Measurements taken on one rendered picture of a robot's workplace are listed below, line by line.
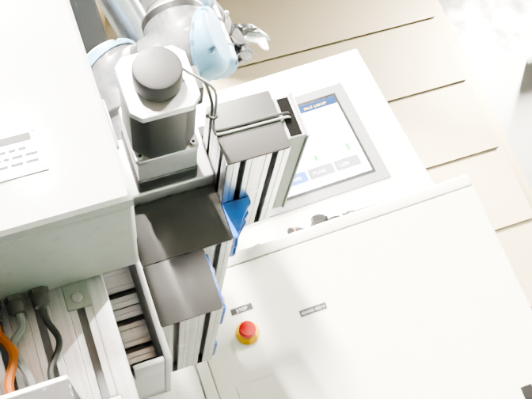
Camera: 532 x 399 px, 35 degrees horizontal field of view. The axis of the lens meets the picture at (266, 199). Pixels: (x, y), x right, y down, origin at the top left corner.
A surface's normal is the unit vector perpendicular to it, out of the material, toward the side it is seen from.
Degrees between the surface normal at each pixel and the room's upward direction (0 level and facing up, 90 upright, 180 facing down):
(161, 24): 90
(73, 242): 180
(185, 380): 90
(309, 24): 90
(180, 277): 90
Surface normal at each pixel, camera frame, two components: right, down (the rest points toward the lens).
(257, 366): 0.02, -0.34
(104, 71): -0.29, -0.26
